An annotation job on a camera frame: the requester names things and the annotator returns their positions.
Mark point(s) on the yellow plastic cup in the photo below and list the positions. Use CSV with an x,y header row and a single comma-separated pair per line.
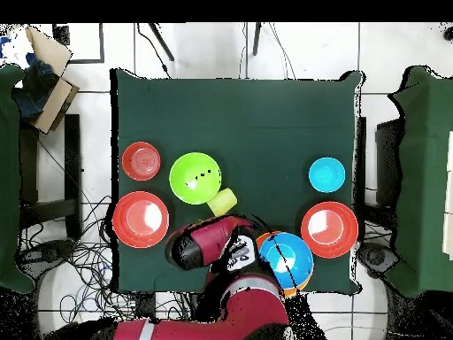
x,y
223,202

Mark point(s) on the green plastic bowl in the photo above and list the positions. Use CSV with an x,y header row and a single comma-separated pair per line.
x,y
193,166

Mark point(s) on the large orange plastic bowl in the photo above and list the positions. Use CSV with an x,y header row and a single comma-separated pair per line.
x,y
263,238

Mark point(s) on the large blue plastic bowl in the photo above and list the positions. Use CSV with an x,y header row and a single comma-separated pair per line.
x,y
297,255

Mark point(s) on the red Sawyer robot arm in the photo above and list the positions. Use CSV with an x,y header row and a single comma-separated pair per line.
x,y
247,308

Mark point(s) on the white box stack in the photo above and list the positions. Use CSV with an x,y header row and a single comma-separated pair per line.
x,y
449,198

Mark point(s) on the dark green tablecloth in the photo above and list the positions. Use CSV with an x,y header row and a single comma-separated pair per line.
x,y
212,113

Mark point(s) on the small orange-red plastic bowl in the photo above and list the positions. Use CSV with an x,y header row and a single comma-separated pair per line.
x,y
141,161

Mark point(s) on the large red plastic bowl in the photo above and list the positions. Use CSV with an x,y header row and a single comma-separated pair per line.
x,y
140,219
329,230

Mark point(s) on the small cyan plastic bowl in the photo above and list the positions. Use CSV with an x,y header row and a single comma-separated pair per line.
x,y
327,175

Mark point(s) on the black tripod leg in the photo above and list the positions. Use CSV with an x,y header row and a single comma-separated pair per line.
x,y
161,41
256,39

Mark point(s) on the black stool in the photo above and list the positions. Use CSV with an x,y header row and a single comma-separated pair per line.
x,y
72,159

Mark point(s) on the cardboard box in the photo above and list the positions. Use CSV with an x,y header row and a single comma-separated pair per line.
x,y
53,102

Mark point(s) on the green cloth covered side table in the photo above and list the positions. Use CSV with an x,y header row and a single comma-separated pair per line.
x,y
9,177
424,177

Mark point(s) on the dark blue cloth bag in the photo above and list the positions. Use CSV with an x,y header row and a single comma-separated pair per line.
x,y
35,88

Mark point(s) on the black pedestal foot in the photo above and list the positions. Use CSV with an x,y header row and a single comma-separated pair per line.
x,y
375,256
46,251

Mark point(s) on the black floor frame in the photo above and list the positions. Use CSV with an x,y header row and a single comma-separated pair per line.
x,y
102,46

